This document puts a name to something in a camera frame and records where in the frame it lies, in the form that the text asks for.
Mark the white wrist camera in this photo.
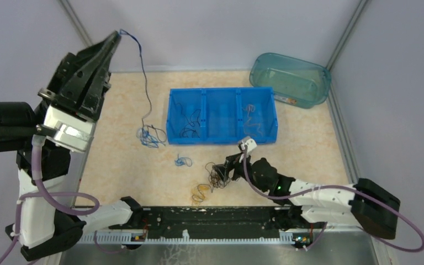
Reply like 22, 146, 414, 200
238, 136, 257, 153
41, 106, 95, 153

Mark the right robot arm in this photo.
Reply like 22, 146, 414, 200
212, 153, 400, 240

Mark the dark blue thin cable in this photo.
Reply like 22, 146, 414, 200
119, 29, 167, 149

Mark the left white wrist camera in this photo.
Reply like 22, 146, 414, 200
41, 106, 95, 153

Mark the yellow thin cable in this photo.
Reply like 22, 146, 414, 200
190, 183, 213, 205

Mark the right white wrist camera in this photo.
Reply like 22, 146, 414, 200
238, 136, 257, 153

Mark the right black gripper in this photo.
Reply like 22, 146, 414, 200
213, 150, 268, 193

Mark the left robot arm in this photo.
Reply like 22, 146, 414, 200
0, 31, 144, 264

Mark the pink thin cable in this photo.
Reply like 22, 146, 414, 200
242, 104, 266, 139

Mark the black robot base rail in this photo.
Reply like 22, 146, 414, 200
110, 206, 324, 240

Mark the teal translucent plastic tub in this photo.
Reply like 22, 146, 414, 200
249, 52, 332, 109

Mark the dark cable bundle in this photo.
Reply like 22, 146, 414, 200
204, 161, 235, 191

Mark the blue divided plastic bin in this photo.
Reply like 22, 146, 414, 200
166, 87, 278, 145

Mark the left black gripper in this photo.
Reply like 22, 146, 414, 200
36, 27, 123, 129

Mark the grey slotted cable duct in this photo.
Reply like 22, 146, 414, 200
78, 231, 311, 246

